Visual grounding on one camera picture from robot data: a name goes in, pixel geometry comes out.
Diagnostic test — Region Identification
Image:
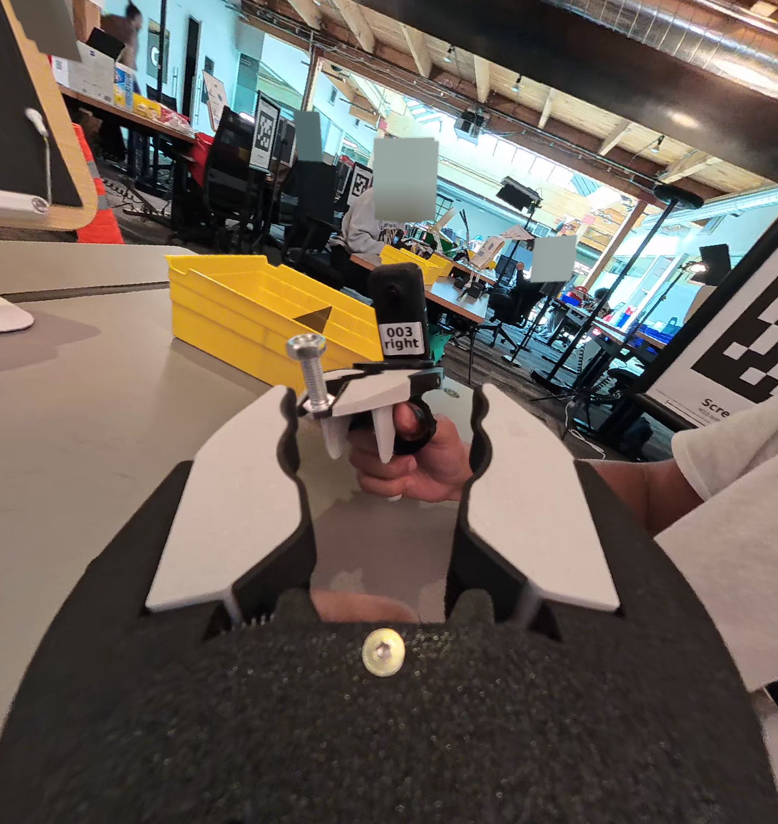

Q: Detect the person's right hand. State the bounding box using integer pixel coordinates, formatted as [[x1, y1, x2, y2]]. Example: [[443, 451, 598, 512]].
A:
[[349, 404, 475, 504]]

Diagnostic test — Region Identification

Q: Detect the wooden background table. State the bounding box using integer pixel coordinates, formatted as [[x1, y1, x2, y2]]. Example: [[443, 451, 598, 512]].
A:
[[350, 251, 498, 326]]

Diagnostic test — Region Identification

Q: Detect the framed marker poster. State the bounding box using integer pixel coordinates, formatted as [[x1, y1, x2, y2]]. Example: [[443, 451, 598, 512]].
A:
[[645, 212, 778, 429]]

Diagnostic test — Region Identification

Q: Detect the grey desk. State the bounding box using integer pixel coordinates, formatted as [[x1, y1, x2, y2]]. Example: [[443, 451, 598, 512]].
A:
[[0, 243, 486, 793]]

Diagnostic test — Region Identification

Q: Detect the yellow plastic bin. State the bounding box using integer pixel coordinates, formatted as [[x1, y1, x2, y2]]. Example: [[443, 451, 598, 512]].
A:
[[165, 254, 385, 395], [379, 243, 455, 288]]

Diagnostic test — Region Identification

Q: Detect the small marker sign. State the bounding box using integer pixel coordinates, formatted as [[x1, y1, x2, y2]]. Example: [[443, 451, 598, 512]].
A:
[[347, 163, 373, 216], [252, 92, 280, 171]]

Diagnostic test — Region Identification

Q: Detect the silver bolt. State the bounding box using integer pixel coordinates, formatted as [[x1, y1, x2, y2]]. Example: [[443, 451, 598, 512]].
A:
[[286, 333, 336, 416]]

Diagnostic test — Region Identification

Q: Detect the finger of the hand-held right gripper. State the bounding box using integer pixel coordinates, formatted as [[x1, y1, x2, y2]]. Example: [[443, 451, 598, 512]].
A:
[[297, 370, 412, 466], [323, 415, 352, 461]]

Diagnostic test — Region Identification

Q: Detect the black studio light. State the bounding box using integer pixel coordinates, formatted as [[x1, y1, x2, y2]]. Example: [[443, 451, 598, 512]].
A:
[[698, 243, 732, 285], [497, 177, 544, 211]]

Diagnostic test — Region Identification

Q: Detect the white charging cable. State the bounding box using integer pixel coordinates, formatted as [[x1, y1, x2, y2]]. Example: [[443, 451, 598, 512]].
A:
[[25, 108, 54, 202]]

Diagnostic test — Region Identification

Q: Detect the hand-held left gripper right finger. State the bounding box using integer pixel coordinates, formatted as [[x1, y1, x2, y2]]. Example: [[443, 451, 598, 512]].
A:
[[458, 384, 623, 614]]

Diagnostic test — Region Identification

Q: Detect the white cardboard box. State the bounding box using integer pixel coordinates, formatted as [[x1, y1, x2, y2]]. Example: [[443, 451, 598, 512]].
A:
[[53, 55, 116, 105]]

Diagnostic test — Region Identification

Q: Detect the person's white shirt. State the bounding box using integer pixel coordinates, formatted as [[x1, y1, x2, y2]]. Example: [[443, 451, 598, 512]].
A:
[[656, 385, 778, 695]]

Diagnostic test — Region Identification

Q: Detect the black light stand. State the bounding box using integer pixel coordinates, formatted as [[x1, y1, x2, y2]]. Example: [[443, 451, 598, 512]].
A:
[[530, 183, 705, 387]]

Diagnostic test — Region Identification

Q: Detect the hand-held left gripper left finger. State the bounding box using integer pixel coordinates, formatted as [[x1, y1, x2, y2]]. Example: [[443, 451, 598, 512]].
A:
[[144, 384, 318, 614]]

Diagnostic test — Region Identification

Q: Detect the orange traffic cone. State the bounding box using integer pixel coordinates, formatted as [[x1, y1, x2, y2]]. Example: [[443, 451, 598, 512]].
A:
[[72, 122, 126, 245]]

